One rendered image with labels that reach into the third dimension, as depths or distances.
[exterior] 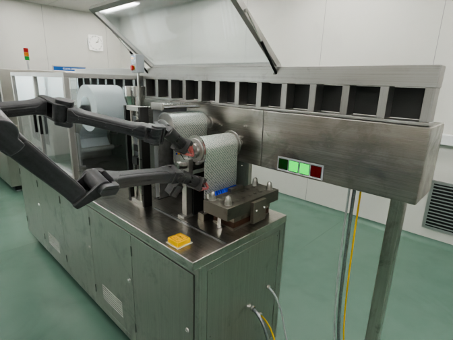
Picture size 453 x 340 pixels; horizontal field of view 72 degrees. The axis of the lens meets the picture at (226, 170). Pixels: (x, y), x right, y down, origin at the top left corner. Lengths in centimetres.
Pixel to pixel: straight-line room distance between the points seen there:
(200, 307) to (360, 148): 94
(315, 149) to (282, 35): 308
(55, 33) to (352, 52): 528
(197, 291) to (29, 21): 619
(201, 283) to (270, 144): 76
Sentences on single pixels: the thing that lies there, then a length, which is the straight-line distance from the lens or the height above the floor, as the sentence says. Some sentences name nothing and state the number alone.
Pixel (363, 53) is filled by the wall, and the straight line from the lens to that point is 392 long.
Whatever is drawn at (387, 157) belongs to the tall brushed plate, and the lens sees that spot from 139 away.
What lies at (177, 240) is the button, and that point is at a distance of 137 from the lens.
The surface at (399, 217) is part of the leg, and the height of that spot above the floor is 101.
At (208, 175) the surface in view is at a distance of 154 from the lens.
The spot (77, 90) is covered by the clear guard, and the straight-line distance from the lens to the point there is 226.
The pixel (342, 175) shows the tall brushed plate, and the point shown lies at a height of 119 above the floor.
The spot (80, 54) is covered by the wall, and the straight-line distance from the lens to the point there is 720.
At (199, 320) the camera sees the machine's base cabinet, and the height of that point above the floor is 61.
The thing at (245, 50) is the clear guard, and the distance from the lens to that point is 166.
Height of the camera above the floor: 158
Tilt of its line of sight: 16 degrees down
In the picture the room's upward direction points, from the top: 2 degrees clockwise
